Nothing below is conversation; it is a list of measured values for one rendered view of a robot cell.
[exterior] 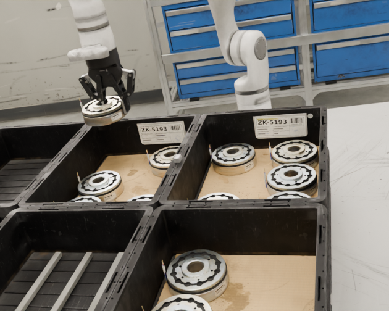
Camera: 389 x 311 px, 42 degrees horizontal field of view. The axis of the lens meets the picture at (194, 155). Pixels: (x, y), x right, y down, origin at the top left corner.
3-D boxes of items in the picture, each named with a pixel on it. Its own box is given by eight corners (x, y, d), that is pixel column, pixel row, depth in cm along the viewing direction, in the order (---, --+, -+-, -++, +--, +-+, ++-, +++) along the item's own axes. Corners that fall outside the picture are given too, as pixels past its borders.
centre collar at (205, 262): (183, 260, 88) (183, 257, 87) (211, 258, 87) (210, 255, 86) (179, 279, 83) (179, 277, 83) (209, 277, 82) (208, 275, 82)
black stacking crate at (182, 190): (210, 155, 131) (203, 115, 126) (328, 150, 123) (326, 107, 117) (170, 255, 97) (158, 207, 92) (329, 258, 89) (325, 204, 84)
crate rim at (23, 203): (95, 128, 135) (92, 120, 134) (204, 121, 127) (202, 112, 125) (18, 216, 101) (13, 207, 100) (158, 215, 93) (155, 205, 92)
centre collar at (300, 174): (278, 171, 108) (278, 168, 108) (302, 168, 107) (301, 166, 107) (280, 182, 104) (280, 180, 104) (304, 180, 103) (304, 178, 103)
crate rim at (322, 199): (204, 121, 127) (202, 112, 125) (327, 113, 118) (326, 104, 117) (158, 215, 93) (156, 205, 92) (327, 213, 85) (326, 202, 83)
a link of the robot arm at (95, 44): (67, 63, 108) (58, 34, 105) (87, 46, 117) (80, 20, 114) (107, 58, 105) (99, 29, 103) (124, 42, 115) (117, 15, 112)
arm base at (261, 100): (241, 142, 149) (232, 87, 142) (271, 136, 149) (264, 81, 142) (247, 155, 141) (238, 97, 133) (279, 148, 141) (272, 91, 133)
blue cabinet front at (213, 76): (179, 99, 307) (161, 5, 281) (300, 83, 295) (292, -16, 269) (179, 100, 304) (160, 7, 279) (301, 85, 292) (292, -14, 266)
